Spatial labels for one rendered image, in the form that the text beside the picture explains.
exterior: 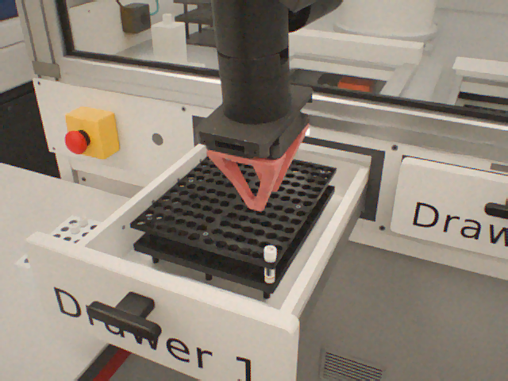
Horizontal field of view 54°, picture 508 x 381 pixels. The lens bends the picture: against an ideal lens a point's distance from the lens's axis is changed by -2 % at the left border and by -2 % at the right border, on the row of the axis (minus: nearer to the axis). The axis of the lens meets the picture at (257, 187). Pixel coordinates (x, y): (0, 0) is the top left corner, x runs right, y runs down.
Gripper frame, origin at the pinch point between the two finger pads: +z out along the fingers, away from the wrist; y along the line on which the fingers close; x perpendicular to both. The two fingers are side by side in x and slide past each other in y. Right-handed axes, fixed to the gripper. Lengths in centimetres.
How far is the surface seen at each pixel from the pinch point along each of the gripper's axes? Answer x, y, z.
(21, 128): 92, 39, 33
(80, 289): 14.6, -12.5, 7.3
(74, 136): 40.1, 13.2, 9.7
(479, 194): -19.1, 20.7, 9.8
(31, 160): 92, 38, 43
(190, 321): 1.8, -11.9, 6.4
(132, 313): 6.0, -14.2, 4.7
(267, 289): -1.0, -2.5, 10.8
